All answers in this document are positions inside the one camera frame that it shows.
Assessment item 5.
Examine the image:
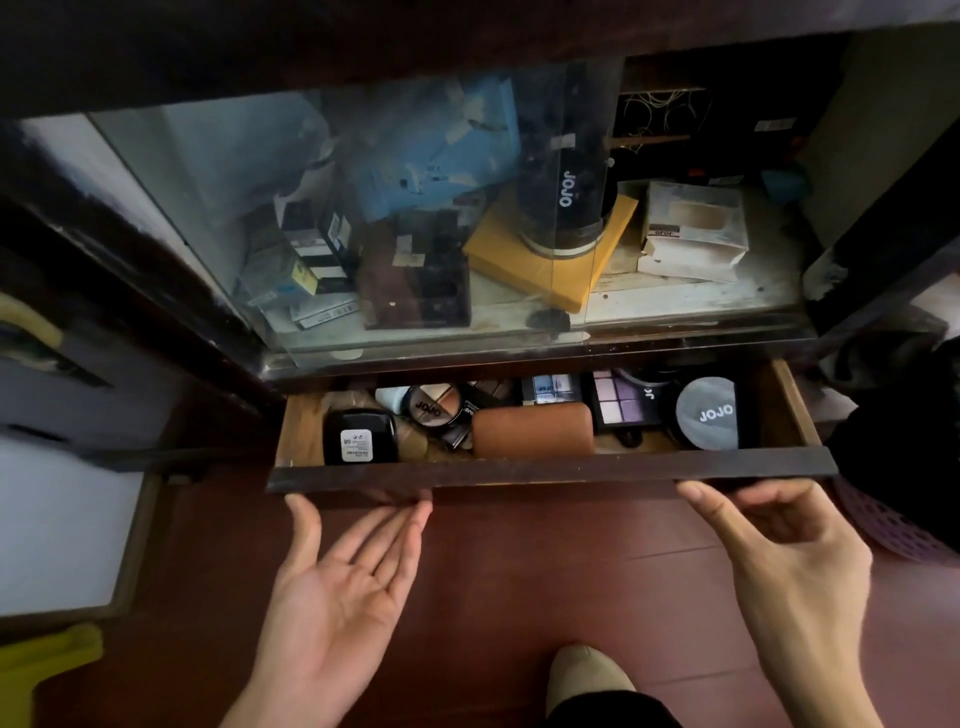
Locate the person's left forearm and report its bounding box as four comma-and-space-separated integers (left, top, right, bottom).
219, 686, 344, 728

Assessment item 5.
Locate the white cardboard box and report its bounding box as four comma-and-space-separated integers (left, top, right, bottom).
636, 179, 750, 285

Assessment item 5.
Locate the person's leg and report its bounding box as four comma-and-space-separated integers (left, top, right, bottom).
544, 643, 685, 728

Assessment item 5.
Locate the yellow envelope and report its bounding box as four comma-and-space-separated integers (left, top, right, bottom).
462, 186, 641, 315

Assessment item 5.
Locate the pile of small cosmetic boxes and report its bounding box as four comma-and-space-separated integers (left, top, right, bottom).
237, 196, 363, 333

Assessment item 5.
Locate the yellow curved handle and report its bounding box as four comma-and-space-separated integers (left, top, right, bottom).
0, 291, 66, 351

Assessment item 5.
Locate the black cosmetic tube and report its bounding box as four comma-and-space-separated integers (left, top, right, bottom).
441, 399, 483, 452

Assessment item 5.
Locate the tall black cylindrical container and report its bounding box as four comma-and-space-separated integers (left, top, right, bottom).
516, 63, 621, 261

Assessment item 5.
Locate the black brown eyeshadow palette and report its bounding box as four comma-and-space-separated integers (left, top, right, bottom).
463, 378, 520, 411

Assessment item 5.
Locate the blue paper packet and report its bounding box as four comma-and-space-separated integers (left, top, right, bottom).
343, 73, 524, 228

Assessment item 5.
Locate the teal small object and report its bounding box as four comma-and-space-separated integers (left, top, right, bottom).
760, 167, 813, 208

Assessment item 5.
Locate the dark brown box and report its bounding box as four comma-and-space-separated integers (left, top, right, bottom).
355, 208, 473, 332

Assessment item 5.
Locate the purple plastic basket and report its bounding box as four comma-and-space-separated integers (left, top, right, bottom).
831, 474, 960, 569

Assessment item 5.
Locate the round eyeshadow quad compact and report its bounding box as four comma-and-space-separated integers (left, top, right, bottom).
401, 383, 463, 433

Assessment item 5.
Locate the purple eyeshadow palette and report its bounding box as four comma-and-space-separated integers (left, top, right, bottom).
587, 368, 667, 431

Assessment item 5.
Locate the white framed panel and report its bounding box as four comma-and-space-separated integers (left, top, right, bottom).
0, 433, 162, 622

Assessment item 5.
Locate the round black compact grey lid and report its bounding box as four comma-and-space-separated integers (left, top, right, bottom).
666, 375, 741, 452

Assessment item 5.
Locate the brown leather case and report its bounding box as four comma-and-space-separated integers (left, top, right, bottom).
470, 402, 597, 461

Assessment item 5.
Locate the person's left hand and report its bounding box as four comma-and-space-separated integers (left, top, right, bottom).
241, 492, 435, 699

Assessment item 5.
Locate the person's right hand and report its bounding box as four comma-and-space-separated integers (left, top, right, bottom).
676, 478, 876, 678

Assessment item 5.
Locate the black box with rubber bands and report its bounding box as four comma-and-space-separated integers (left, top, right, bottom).
613, 87, 711, 156

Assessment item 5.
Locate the glass sliding cabinet door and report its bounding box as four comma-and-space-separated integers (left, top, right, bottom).
88, 58, 625, 363

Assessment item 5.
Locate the small blue cosmetic box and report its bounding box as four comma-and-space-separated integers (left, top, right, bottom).
522, 372, 585, 407

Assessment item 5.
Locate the dark wooden drawer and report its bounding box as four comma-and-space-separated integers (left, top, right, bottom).
266, 358, 840, 496

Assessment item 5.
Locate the black square compact white label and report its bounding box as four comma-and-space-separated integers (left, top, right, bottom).
323, 410, 399, 467

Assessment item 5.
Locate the black cloth bag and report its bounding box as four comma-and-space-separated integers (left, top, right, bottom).
823, 352, 960, 552

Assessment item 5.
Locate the dark wooden cabinet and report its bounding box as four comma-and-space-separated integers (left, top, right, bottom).
0, 0, 960, 481

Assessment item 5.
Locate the person's right forearm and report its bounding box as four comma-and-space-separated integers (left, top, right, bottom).
761, 652, 891, 728

